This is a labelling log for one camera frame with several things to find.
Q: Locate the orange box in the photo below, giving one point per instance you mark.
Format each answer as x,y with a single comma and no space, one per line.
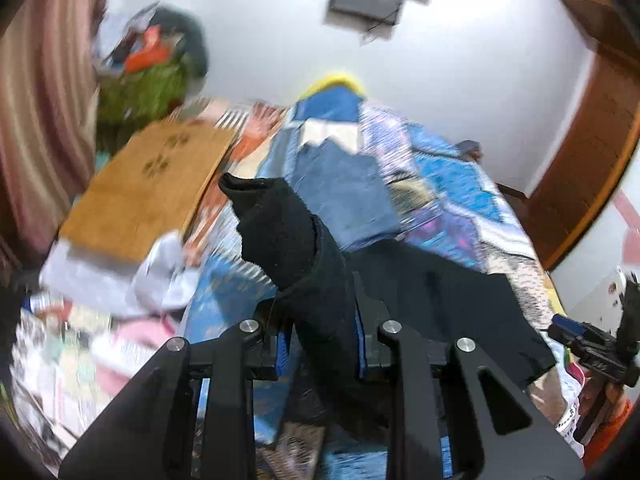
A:
145,55

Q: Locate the blue patchwork blanket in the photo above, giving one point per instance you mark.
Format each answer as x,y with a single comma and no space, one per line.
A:
440,185

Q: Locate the wooden lap desk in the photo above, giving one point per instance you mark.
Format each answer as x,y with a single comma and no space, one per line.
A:
145,185

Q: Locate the blue jeans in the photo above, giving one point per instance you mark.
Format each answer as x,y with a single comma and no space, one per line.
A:
345,195

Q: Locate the striped brown curtain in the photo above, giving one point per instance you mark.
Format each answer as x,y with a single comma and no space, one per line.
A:
45,110

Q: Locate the pile of pale clothes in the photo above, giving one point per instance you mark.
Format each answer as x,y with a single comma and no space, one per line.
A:
117,30

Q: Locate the green storage bag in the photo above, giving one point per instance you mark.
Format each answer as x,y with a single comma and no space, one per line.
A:
145,90

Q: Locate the brown wooden door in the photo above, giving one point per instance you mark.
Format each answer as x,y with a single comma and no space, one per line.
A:
585,160

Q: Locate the white crumpled cloth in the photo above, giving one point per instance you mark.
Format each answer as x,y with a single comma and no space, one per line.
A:
125,280

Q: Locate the striped bed sheet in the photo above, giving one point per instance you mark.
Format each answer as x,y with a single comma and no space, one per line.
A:
235,120

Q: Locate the grey backpack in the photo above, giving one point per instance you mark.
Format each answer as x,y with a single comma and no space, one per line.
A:
470,149

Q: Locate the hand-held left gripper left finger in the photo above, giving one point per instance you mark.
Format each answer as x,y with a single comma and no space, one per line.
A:
282,352

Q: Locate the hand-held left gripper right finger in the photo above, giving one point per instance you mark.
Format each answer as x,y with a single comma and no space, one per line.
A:
362,345

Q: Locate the grey plush pillow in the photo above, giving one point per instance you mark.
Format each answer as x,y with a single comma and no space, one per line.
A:
192,40

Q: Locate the person's right hand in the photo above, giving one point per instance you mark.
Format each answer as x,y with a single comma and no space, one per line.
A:
589,397

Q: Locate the white heart-print wardrobe door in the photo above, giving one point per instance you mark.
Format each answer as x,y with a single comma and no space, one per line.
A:
600,260

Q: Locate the wooden overhead cabinet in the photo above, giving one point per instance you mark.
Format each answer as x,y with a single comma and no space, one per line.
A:
585,5

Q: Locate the black pants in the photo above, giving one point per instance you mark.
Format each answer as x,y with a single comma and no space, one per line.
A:
295,240

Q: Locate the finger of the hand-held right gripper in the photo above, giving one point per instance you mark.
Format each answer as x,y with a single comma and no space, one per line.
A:
570,326
600,360

